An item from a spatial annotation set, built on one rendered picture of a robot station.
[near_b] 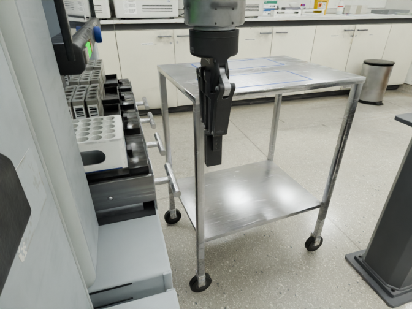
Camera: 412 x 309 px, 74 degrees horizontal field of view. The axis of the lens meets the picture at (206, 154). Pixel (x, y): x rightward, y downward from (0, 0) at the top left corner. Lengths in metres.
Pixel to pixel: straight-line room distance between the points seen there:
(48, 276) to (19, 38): 0.17
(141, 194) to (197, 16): 0.27
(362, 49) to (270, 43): 1.21
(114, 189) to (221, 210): 0.77
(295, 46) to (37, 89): 3.13
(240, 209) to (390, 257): 0.61
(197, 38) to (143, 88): 2.41
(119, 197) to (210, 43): 0.26
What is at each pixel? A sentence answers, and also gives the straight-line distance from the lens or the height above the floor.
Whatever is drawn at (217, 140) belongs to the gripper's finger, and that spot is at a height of 0.82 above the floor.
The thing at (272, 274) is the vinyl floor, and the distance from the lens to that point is 1.33.
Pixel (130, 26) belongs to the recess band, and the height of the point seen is 0.84.
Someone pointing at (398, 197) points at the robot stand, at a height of 0.41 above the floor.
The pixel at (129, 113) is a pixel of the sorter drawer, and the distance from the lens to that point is 0.64.
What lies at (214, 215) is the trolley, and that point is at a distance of 1.14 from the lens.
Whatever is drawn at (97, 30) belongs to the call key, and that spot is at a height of 0.99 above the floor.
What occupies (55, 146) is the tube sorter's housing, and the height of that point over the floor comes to 0.92.
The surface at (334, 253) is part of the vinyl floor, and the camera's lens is 1.50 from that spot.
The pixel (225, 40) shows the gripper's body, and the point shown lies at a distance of 0.42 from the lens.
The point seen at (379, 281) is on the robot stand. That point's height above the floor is 0.03.
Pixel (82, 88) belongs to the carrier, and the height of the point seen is 0.88.
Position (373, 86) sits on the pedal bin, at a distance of 3.67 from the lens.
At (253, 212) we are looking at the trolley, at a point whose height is 0.28.
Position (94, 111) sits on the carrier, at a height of 0.86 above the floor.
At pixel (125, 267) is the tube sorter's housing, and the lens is 0.40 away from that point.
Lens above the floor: 1.04
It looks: 29 degrees down
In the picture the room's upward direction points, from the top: straight up
